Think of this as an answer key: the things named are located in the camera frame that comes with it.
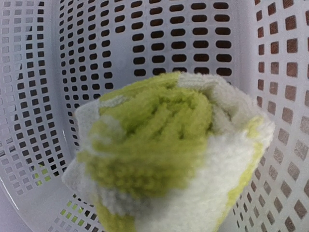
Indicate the green patterned white towel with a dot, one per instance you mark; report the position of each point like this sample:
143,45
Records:
171,153

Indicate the white perforated plastic basket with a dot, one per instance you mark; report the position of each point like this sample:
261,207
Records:
56,55

